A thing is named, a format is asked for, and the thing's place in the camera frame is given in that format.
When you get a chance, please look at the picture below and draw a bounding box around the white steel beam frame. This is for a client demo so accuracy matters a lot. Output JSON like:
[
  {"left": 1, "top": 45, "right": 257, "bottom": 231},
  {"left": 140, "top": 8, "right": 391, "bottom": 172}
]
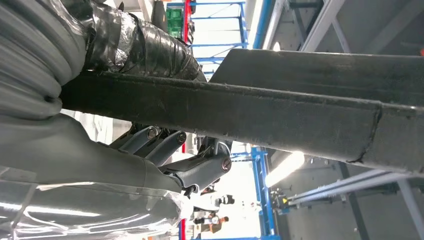
[{"left": 261, "top": 0, "right": 353, "bottom": 54}]

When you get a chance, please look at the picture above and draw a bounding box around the person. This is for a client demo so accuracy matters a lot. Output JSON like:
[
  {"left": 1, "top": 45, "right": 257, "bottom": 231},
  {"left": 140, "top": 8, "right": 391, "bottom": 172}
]
[
  {"left": 193, "top": 211, "right": 230, "bottom": 234},
  {"left": 198, "top": 186, "right": 236, "bottom": 213}
]

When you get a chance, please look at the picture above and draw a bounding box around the blue metal frame post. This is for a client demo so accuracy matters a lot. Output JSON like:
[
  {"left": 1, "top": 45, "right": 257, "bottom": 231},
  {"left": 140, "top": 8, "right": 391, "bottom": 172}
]
[{"left": 230, "top": 147, "right": 282, "bottom": 240}]

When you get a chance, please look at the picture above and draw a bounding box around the green crate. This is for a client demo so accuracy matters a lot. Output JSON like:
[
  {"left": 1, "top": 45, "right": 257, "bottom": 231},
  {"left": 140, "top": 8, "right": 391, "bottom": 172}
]
[{"left": 165, "top": 8, "right": 184, "bottom": 39}]

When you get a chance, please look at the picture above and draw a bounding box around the long ceiling light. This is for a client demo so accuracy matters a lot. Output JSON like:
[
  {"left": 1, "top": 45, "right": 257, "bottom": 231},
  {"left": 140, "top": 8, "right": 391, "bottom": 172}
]
[{"left": 264, "top": 150, "right": 306, "bottom": 189}]

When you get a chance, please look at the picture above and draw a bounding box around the red pole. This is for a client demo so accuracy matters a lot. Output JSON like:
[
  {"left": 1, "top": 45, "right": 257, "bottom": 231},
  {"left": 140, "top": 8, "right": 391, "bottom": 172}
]
[{"left": 178, "top": 0, "right": 194, "bottom": 240}]

